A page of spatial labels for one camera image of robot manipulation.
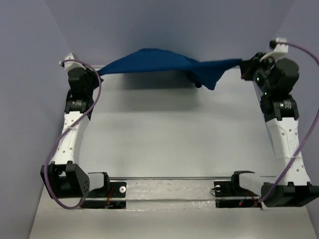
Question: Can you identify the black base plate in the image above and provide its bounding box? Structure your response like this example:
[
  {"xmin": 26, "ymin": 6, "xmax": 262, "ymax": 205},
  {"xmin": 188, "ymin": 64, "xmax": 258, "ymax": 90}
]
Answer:
[
  {"xmin": 210, "ymin": 181, "xmax": 262, "ymax": 209},
  {"xmin": 80, "ymin": 181, "xmax": 127, "ymax": 210}
]

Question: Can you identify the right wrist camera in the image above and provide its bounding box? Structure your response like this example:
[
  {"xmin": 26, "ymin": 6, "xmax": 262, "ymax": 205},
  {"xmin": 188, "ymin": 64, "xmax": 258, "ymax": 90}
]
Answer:
[{"xmin": 260, "ymin": 37, "xmax": 289, "ymax": 62}]

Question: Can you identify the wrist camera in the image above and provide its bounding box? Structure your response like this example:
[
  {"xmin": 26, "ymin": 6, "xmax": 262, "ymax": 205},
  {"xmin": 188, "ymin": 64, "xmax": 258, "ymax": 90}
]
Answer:
[
  {"xmin": 260, "ymin": 37, "xmax": 289, "ymax": 62},
  {"xmin": 59, "ymin": 53, "xmax": 85, "ymax": 72}
]

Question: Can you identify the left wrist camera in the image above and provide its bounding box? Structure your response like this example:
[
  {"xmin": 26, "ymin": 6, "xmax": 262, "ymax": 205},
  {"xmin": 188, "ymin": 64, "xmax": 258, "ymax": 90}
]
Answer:
[{"xmin": 59, "ymin": 53, "xmax": 85, "ymax": 72}]

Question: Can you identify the aluminium rail back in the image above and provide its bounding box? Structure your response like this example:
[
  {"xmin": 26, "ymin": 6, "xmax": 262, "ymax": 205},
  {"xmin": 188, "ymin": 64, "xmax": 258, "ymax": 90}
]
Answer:
[{"xmin": 92, "ymin": 65, "xmax": 105, "ymax": 70}]

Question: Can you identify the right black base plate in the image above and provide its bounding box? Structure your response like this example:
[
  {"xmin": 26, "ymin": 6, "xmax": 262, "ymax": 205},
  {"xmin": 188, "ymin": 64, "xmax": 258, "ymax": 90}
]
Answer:
[{"xmin": 210, "ymin": 181, "xmax": 262, "ymax": 209}]

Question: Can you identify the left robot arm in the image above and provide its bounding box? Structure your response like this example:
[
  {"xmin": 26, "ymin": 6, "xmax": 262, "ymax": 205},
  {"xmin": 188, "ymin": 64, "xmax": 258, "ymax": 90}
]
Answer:
[{"xmin": 40, "ymin": 67, "xmax": 110, "ymax": 199}]

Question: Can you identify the blue t shirt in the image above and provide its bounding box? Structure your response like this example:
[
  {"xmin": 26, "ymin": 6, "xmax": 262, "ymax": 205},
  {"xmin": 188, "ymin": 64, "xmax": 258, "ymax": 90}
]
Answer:
[{"xmin": 98, "ymin": 48, "xmax": 242, "ymax": 90}]

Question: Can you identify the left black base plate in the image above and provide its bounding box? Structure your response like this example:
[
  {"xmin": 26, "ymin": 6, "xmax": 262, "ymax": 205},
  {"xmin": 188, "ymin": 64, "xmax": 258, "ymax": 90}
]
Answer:
[{"xmin": 80, "ymin": 181, "xmax": 127, "ymax": 210}]

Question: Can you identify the aluminium rail front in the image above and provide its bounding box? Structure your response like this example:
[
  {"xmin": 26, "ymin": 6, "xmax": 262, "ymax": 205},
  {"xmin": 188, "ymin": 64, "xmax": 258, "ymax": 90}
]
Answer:
[{"xmin": 110, "ymin": 176, "xmax": 231, "ymax": 180}]

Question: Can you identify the aluminium rail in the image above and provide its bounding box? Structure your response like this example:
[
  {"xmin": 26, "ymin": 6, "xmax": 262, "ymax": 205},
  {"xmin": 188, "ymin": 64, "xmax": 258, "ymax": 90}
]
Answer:
[
  {"xmin": 110, "ymin": 176, "xmax": 231, "ymax": 180},
  {"xmin": 92, "ymin": 65, "xmax": 105, "ymax": 70}
]

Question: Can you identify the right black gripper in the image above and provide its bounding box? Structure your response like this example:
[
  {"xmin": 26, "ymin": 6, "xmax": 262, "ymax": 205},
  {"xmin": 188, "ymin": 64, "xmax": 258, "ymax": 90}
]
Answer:
[{"xmin": 241, "ymin": 51, "xmax": 278, "ymax": 94}]

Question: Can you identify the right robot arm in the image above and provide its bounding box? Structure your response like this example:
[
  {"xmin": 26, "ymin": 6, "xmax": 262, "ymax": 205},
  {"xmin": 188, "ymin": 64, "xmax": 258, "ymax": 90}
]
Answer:
[{"xmin": 229, "ymin": 52, "xmax": 319, "ymax": 208}]

